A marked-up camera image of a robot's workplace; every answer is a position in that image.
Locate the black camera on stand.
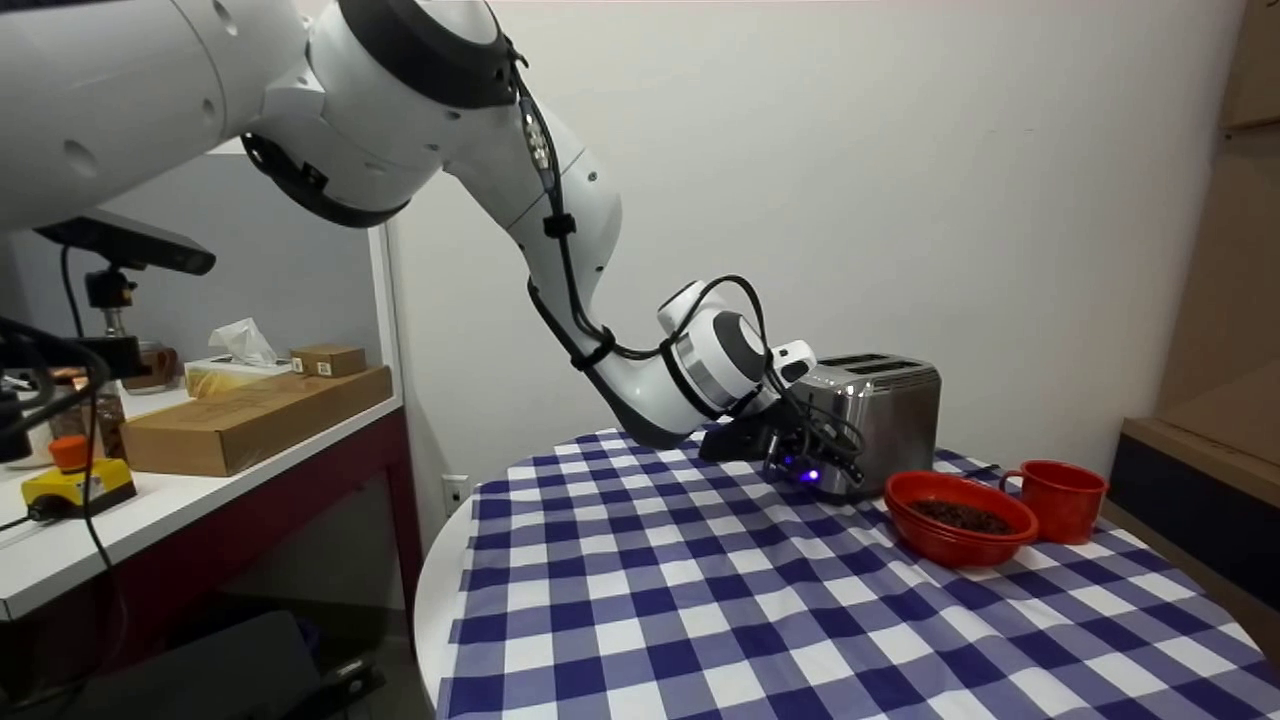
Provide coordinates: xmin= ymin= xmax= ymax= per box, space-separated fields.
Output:
xmin=34 ymin=209 xmax=218 ymax=381

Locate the tissue box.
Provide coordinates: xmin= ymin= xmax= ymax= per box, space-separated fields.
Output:
xmin=179 ymin=317 xmax=308 ymax=399

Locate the thick black cable bundle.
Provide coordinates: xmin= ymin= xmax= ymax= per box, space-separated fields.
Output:
xmin=0 ymin=317 xmax=112 ymax=466

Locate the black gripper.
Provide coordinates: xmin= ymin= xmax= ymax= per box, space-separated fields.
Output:
xmin=760 ymin=376 xmax=872 ymax=492

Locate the dark low cabinet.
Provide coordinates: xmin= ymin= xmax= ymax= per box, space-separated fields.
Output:
xmin=1109 ymin=416 xmax=1280 ymax=618

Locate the thin black desk cable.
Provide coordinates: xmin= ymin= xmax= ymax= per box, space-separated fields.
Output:
xmin=0 ymin=244 xmax=124 ymax=574

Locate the black bulky case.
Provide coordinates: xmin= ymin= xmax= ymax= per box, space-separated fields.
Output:
xmin=34 ymin=605 xmax=391 ymax=720

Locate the red bowl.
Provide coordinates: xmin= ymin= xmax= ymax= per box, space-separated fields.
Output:
xmin=880 ymin=466 xmax=1042 ymax=571

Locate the blue white checkered tablecloth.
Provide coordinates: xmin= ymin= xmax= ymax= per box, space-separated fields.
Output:
xmin=436 ymin=425 xmax=1280 ymax=720

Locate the red mug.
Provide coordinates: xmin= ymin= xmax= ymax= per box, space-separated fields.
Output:
xmin=997 ymin=454 xmax=1112 ymax=548

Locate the round white table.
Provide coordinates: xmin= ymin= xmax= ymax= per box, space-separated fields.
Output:
xmin=409 ymin=494 xmax=484 ymax=712

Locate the yellow tool with orange knob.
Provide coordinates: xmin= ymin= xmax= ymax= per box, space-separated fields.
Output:
xmin=16 ymin=433 xmax=138 ymax=527

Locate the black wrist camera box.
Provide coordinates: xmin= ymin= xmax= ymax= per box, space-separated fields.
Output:
xmin=695 ymin=416 xmax=790 ymax=466

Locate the small wooden block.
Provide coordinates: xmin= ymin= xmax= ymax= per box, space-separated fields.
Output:
xmin=291 ymin=340 xmax=372 ymax=381

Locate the grey partition panel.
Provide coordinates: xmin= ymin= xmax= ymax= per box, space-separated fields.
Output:
xmin=0 ymin=137 xmax=403 ymax=366

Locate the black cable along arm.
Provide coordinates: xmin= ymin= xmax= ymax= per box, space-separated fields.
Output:
xmin=494 ymin=35 xmax=805 ymax=405

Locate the silver two-slot toaster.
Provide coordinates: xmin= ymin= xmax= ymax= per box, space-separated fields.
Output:
xmin=782 ymin=347 xmax=945 ymax=507

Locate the white desk with red side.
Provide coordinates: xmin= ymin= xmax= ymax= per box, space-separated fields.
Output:
xmin=0 ymin=384 xmax=429 ymax=704

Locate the flat wooden box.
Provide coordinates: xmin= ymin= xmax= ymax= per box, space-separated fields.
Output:
xmin=121 ymin=364 xmax=397 ymax=481

